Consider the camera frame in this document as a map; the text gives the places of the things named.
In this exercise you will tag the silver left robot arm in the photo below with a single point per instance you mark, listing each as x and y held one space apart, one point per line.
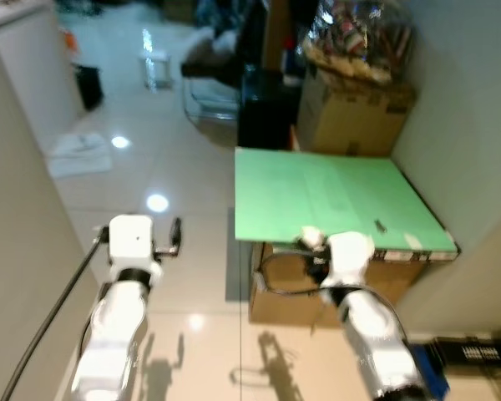
108 334

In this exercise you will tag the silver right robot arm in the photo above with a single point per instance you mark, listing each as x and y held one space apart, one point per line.
376 334

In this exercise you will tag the green board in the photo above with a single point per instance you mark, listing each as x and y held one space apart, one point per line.
334 196

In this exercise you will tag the small dark key bunch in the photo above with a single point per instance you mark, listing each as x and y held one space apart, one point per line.
380 224

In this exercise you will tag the cardboard box under green board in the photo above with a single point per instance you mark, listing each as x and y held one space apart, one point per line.
392 280

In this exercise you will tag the beige masking tape piece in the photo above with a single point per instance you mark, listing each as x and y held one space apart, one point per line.
413 241

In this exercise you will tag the white cloth on floor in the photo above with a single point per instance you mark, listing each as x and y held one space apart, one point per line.
79 154

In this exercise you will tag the tall cardboard box with labels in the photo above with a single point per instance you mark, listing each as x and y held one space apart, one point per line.
351 117

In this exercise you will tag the black side cabinet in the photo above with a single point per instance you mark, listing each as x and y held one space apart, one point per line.
267 109

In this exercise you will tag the blue cloth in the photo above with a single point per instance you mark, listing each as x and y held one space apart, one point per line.
434 376

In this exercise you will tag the black bin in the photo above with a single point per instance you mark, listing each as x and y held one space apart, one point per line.
89 86

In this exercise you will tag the small white stool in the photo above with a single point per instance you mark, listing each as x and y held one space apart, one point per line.
154 60

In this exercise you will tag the flat black box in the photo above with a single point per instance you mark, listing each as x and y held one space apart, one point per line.
476 351

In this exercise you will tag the white cabinet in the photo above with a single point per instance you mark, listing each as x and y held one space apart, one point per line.
33 67

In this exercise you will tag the brown wooden board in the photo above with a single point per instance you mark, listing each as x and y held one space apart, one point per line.
277 33

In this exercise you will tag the plastic wrapped snack gift basket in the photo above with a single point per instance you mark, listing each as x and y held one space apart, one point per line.
355 38

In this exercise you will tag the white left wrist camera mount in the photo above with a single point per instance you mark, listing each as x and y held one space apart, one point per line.
132 238

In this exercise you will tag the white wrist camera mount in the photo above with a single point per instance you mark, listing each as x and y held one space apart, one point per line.
132 238
351 255

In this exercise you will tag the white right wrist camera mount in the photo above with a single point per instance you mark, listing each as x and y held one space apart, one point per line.
351 255

